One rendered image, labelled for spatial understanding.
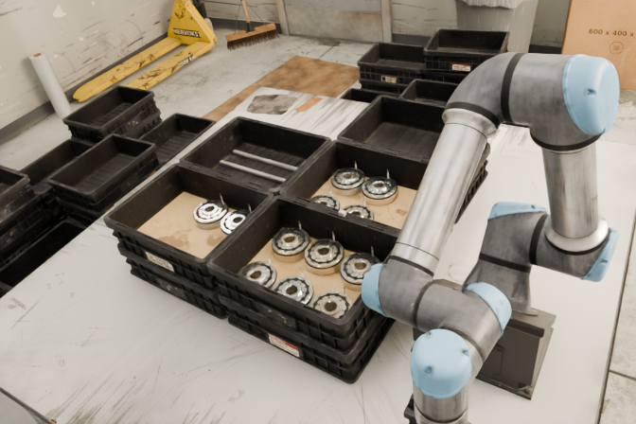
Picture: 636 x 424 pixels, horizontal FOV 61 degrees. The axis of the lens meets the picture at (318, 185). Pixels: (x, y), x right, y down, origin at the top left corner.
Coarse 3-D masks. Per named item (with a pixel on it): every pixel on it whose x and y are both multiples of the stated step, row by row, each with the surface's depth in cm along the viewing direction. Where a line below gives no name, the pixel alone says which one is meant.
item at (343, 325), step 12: (300, 204) 143; (336, 216) 137; (240, 228) 139; (372, 228) 132; (228, 240) 136; (228, 276) 126; (240, 276) 125; (252, 288) 122; (264, 288) 121; (276, 300) 119; (288, 300) 117; (360, 300) 115; (300, 312) 116; (312, 312) 114; (324, 312) 113; (348, 312) 112; (360, 312) 115; (324, 324) 113; (336, 324) 111; (348, 324) 111
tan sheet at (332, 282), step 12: (312, 240) 146; (264, 252) 145; (348, 252) 141; (276, 264) 141; (288, 264) 140; (300, 264) 140; (312, 276) 136; (324, 276) 135; (336, 276) 134; (324, 288) 132; (336, 288) 132
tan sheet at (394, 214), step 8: (328, 184) 165; (320, 192) 162; (328, 192) 162; (360, 192) 160; (400, 192) 157; (408, 192) 157; (344, 200) 158; (352, 200) 158; (360, 200) 157; (400, 200) 155; (408, 200) 154; (376, 208) 153; (384, 208) 153; (392, 208) 152; (400, 208) 152; (408, 208) 151; (376, 216) 150; (384, 216) 150; (392, 216) 150; (400, 216) 149; (392, 224) 147; (400, 224) 146
